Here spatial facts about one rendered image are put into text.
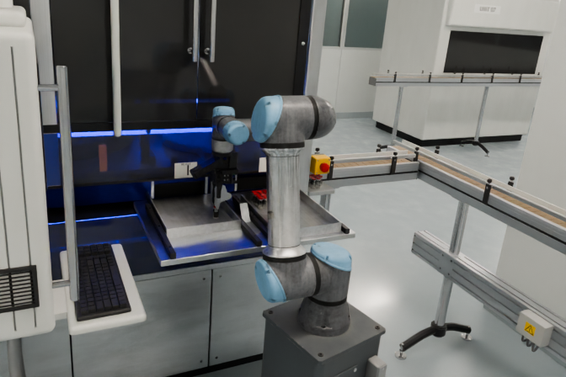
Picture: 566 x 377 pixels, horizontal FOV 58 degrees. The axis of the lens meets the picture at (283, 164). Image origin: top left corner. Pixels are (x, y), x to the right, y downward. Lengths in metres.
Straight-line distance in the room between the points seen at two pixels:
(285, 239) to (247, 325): 1.11
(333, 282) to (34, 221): 0.75
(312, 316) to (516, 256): 1.86
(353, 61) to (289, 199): 6.44
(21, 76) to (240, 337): 1.57
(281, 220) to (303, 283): 0.17
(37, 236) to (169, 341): 1.08
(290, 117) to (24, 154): 0.61
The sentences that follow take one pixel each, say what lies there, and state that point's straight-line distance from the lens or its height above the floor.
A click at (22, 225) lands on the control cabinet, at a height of 1.11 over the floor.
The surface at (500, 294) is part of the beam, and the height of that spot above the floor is 0.52.
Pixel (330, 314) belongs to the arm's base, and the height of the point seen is 0.85.
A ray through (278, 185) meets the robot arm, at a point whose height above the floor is 1.21.
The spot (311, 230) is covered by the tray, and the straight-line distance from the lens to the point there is 1.79.
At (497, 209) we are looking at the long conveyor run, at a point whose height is 0.88.
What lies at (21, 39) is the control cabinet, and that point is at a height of 1.54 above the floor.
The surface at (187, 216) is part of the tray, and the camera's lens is 1.88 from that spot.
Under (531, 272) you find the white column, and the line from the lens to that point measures 3.09.
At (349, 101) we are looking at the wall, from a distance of 7.76.
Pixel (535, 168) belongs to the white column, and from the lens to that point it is 2.97.
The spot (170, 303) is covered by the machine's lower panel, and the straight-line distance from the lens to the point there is 2.18.
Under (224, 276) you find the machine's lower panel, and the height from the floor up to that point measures 0.53.
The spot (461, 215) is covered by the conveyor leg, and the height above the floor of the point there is 0.75.
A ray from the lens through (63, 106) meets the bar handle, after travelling 1.25.
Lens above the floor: 1.66
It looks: 18 degrees down
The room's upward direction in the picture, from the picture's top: 5 degrees clockwise
